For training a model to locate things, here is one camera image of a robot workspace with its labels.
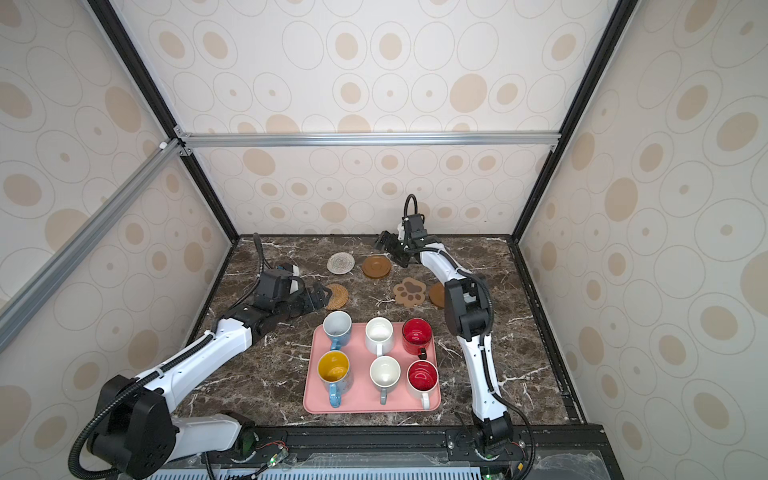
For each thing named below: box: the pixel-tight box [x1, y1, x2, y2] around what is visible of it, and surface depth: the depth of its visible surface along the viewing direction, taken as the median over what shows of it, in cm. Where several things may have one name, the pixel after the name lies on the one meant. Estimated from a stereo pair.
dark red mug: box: [402, 317, 433, 360], surface depth 88 cm
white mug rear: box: [365, 316, 395, 357], surface depth 85 cm
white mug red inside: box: [407, 359, 439, 410], surface depth 81 cm
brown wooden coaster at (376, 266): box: [362, 255, 392, 279], surface depth 112 cm
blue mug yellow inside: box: [317, 350, 352, 409], surface depth 78 cm
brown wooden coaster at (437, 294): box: [429, 282, 445, 308], surface depth 105 cm
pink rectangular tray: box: [304, 322, 441, 413], surface depth 85 cm
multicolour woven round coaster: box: [327, 252, 355, 275], surface depth 115 cm
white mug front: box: [369, 355, 402, 405], surface depth 79 cm
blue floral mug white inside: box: [322, 310, 352, 351], surface depth 87 cm
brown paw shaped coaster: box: [393, 277, 427, 307], surface depth 105 cm
